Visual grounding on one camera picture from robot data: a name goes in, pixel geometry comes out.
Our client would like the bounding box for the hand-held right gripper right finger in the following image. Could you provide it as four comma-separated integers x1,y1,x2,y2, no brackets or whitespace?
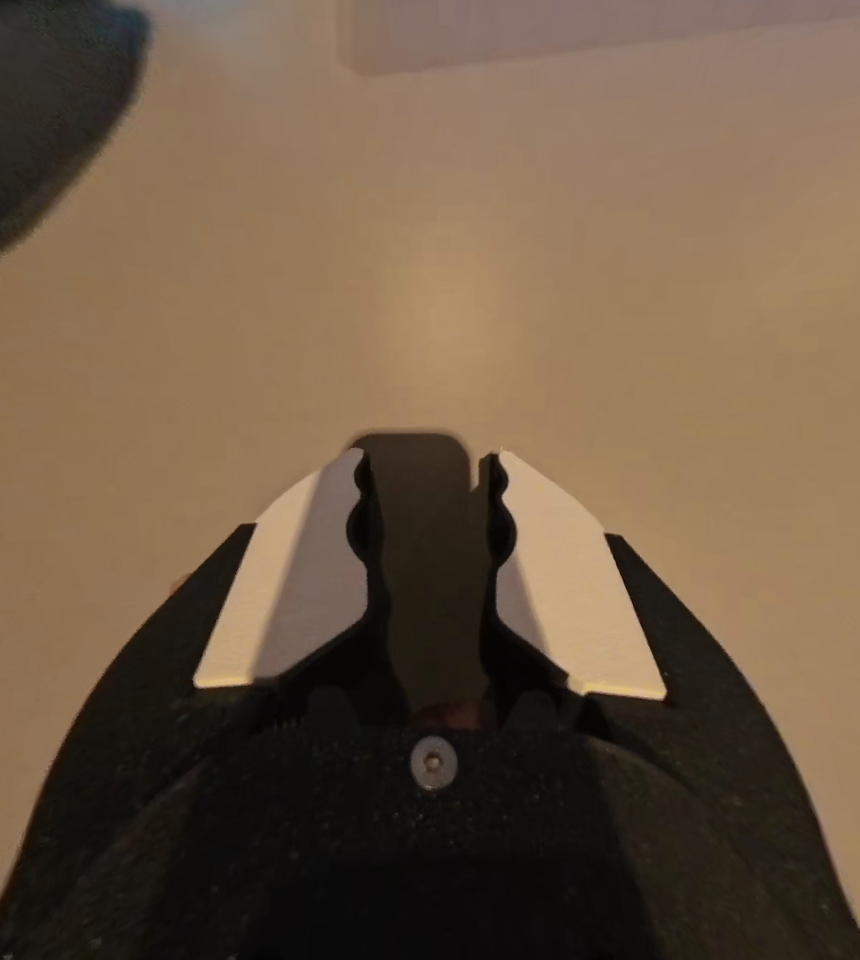
478,448,668,702

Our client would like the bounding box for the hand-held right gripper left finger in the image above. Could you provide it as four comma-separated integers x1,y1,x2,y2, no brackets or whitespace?
193,448,386,690

